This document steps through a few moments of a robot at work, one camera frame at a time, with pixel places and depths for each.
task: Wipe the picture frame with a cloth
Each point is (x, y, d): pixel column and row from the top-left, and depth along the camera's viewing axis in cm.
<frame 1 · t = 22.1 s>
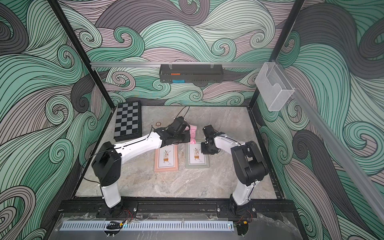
left hand: (190, 135, 86), fingers closed
right hand: (207, 152, 95), fingers open
black white chessboard: (128, 121, 109), point 4 cm above the table

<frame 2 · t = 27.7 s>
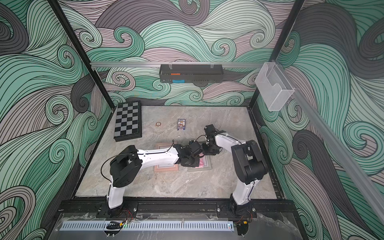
left hand: (198, 163, 86), fingers closed
right hand: (208, 153, 94), fingers open
blue playing cards box: (181, 124, 109), point 2 cm above the table
the other named things where they were.

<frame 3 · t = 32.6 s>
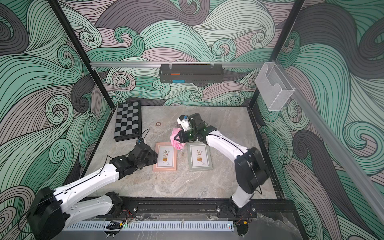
left hand: (153, 155, 82), fingers open
right hand: (176, 137, 84), fingers closed
pink cloth: (177, 144, 81), point 17 cm above the table
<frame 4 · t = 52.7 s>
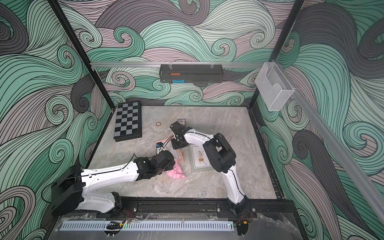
left hand: (173, 160, 81), fingers closed
right hand: (178, 145, 98), fingers open
pink cloth: (176, 172, 79), point 9 cm above the table
